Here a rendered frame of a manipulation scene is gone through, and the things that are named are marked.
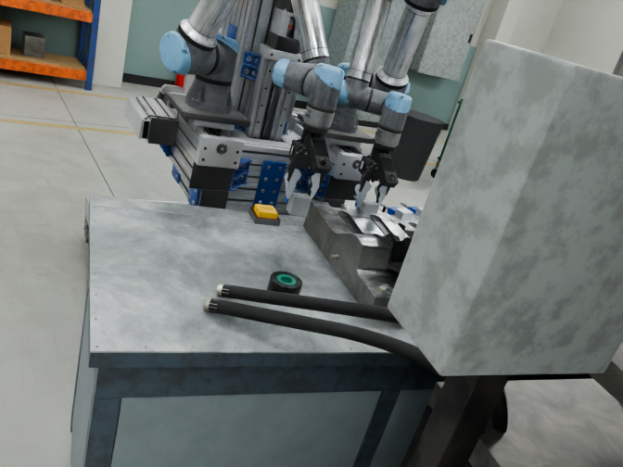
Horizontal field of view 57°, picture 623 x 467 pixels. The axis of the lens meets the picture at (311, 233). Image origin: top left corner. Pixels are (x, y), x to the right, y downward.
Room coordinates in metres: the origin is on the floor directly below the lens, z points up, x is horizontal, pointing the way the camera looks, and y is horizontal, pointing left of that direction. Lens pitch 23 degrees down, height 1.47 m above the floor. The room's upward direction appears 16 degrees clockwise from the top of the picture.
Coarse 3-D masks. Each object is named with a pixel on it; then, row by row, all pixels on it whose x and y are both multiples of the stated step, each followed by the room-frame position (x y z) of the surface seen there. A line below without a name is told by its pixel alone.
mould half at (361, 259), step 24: (312, 216) 1.60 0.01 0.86; (336, 216) 1.58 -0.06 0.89; (360, 216) 1.63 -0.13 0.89; (384, 216) 1.69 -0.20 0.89; (336, 240) 1.44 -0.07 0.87; (360, 240) 1.33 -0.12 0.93; (336, 264) 1.40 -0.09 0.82; (360, 264) 1.31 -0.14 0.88; (384, 264) 1.34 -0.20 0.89; (360, 288) 1.27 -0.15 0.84
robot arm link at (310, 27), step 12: (300, 0) 1.66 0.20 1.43; (312, 0) 1.67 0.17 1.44; (300, 12) 1.66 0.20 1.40; (312, 12) 1.66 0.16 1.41; (300, 24) 1.65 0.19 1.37; (312, 24) 1.65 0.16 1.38; (300, 36) 1.65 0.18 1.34; (312, 36) 1.64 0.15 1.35; (324, 36) 1.67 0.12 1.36; (300, 48) 1.66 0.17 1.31; (312, 48) 1.63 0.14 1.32; (324, 48) 1.65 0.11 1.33; (312, 60) 1.63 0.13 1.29; (324, 60) 1.63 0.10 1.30
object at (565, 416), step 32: (512, 384) 1.12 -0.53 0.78; (544, 384) 1.16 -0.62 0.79; (576, 384) 1.20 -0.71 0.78; (512, 416) 1.00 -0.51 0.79; (544, 416) 1.03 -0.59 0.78; (576, 416) 1.06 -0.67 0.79; (608, 416) 1.10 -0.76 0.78; (480, 448) 0.88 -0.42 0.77; (512, 448) 0.89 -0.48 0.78; (544, 448) 0.92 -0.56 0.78; (576, 448) 0.95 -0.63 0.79; (608, 448) 0.98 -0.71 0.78
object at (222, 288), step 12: (228, 288) 1.10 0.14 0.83; (240, 288) 1.10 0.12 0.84; (252, 288) 1.10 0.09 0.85; (252, 300) 1.09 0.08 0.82; (264, 300) 1.08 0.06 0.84; (276, 300) 1.08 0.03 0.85; (288, 300) 1.07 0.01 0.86; (300, 300) 1.07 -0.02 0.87; (312, 300) 1.07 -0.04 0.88; (324, 300) 1.07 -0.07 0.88; (336, 300) 1.07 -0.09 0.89; (336, 312) 1.06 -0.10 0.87; (348, 312) 1.05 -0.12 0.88; (360, 312) 1.05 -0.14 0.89; (372, 312) 1.05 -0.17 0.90; (384, 312) 1.05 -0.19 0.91
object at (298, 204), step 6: (294, 192) 1.52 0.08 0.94; (294, 198) 1.44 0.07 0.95; (300, 198) 1.45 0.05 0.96; (306, 198) 1.46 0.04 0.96; (288, 204) 1.47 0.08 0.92; (294, 204) 1.44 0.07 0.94; (300, 204) 1.45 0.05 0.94; (306, 204) 1.46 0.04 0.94; (288, 210) 1.46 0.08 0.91; (294, 210) 1.45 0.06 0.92; (300, 210) 1.45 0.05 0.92; (306, 210) 1.46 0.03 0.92; (306, 216) 1.46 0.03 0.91
